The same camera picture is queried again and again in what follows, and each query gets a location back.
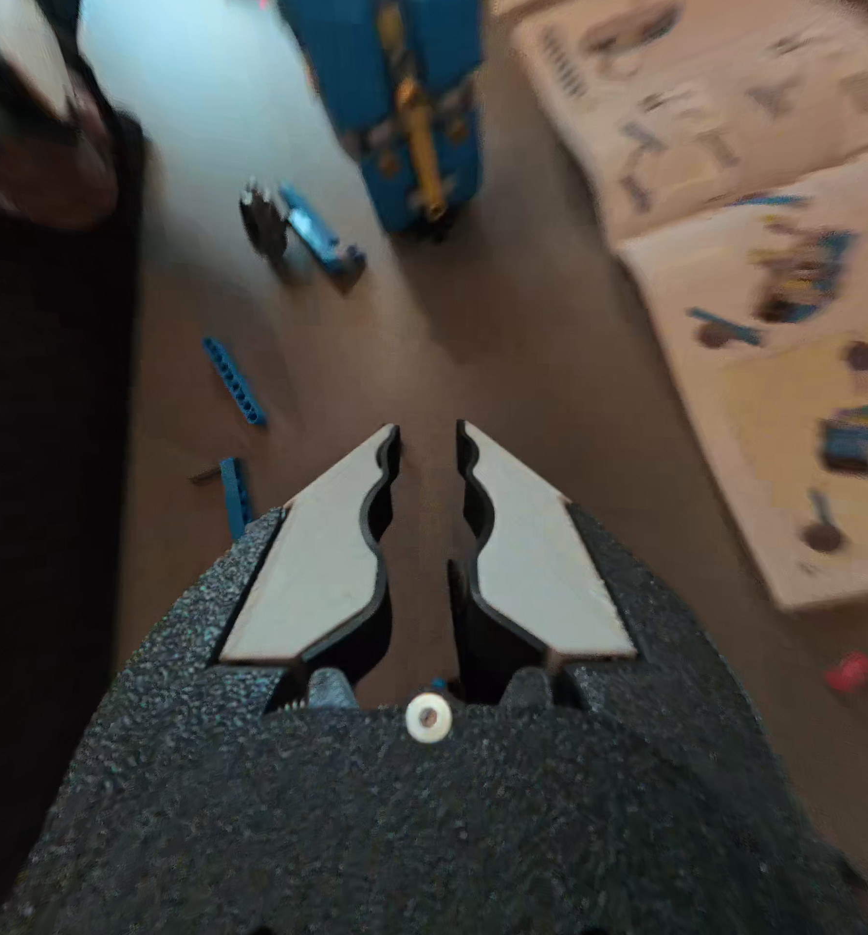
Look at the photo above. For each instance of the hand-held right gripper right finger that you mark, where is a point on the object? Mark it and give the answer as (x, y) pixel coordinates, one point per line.
(543, 577)

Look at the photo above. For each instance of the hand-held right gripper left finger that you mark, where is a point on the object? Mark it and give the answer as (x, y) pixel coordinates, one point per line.
(317, 577)

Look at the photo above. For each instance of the blue perforated beam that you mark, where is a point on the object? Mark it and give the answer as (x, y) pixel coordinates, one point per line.
(235, 500)
(235, 380)
(313, 230)

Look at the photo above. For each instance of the black axle rod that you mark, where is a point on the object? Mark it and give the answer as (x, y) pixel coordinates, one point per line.
(206, 475)

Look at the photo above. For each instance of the blue grey pin connector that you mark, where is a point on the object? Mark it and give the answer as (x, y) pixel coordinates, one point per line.
(353, 261)

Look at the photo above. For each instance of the grey desk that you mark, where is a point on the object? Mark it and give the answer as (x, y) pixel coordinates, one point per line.
(477, 329)

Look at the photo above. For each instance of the person's left hand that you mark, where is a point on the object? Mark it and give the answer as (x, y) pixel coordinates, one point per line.
(54, 182)

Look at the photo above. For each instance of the black perforated chair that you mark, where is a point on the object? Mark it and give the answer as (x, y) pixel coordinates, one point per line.
(39, 511)

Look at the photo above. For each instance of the small red pin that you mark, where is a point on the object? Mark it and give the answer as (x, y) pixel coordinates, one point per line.
(850, 672)

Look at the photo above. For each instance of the blue yellow toy vehicle model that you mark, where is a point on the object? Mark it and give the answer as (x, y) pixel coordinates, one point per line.
(390, 95)

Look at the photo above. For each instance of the open instruction booklet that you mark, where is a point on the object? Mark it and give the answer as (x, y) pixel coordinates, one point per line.
(733, 219)

